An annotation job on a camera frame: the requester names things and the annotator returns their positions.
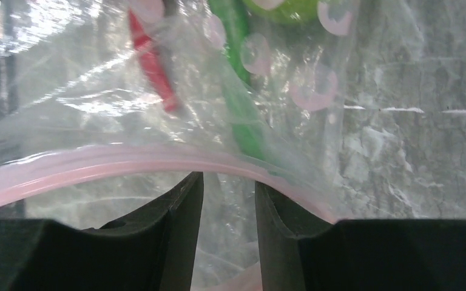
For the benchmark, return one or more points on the red fake chili pepper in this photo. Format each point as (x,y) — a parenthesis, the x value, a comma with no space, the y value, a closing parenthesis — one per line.
(149,61)

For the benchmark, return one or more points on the green fake apple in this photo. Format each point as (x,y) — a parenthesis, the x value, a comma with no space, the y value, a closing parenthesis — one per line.
(284,12)

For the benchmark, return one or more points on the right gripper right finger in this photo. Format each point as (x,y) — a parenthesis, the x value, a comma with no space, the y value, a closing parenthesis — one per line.
(300,251)

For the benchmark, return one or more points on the clear zip top bag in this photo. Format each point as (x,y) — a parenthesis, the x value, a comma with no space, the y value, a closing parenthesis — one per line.
(71,90)

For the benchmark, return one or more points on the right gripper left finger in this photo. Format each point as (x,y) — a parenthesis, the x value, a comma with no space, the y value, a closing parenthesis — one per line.
(150,248)

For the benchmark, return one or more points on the green fake chili pepper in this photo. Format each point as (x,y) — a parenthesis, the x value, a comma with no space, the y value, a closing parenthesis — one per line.
(246,129)

